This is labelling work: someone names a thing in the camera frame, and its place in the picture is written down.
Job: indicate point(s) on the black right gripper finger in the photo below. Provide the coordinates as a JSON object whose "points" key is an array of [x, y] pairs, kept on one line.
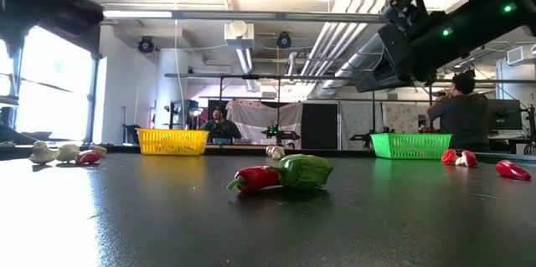
{"points": [[385, 66]]}

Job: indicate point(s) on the large green bell pepper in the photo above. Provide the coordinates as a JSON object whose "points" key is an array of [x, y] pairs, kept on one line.
{"points": [[305, 171]]}

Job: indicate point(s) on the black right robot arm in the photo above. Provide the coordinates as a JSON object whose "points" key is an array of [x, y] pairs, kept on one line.
{"points": [[481, 24]]}

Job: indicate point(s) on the black background robot arm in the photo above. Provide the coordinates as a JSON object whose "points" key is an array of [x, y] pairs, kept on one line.
{"points": [[280, 134], [360, 137]]}

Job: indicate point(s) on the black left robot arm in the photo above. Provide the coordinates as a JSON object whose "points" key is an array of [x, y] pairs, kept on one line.
{"points": [[50, 11]]}

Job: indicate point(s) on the white ceiling pipe run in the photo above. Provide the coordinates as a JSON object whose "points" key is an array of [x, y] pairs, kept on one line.
{"points": [[335, 45]]}

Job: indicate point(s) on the white patterned curtain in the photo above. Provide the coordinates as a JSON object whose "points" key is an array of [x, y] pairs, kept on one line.
{"points": [[360, 118]]}

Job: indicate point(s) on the green plastic basket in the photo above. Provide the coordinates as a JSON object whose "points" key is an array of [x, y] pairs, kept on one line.
{"points": [[411, 145]]}

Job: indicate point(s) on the black partition panel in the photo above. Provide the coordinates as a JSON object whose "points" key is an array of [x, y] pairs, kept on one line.
{"points": [[319, 126]]}

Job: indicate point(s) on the person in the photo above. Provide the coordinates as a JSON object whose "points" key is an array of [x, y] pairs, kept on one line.
{"points": [[460, 116], [220, 128]]}

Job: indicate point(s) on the black round ceiling speaker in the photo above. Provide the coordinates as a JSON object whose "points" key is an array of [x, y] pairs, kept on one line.
{"points": [[145, 44], [284, 40]]}

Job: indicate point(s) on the black computer monitor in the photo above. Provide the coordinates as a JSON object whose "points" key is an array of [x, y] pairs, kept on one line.
{"points": [[504, 114]]}

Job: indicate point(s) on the white cloth backdrop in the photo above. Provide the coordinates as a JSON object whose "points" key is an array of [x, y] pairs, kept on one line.
{"points": [[259, 116]]}

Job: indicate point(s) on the white ceiling air box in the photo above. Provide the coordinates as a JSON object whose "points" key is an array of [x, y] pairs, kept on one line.
{"points": [[239, 34]]}

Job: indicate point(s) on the glossy red pepper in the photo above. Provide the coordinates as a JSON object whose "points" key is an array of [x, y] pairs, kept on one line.
{"points": [[513, 170]]}

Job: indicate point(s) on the large red chili pepper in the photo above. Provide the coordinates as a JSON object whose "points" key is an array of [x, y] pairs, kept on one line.
{"points": [[256, 178]]}

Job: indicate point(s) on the black equipment stand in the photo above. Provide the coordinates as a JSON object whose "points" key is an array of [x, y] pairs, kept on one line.
{"points": [[180, 114]]}

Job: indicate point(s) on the yellow plastic basket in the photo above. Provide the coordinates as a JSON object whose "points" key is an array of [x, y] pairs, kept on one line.
{"points": [[173, 141]]}

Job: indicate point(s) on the small red chili pepper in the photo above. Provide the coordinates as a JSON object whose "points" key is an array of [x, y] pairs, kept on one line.
{"points": [[88, 157]]}

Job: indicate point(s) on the bright large window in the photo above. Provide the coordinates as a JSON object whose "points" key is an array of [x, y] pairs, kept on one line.
{"points": [[54, 87]]}

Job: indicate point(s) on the large silver ventilation duct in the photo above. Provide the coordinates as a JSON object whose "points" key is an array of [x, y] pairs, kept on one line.
{"points": [[347, 70]]}

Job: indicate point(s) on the black background rack frame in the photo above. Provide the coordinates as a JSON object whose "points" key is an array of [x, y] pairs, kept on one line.
{"points": [[293, 77]]}

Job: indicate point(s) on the white wall air unit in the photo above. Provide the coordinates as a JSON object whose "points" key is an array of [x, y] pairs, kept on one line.
{"points": [[516, 54]]}

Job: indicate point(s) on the grey overhead frame rail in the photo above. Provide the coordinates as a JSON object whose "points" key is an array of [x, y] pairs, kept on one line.
{"points": [[251, 16]]}

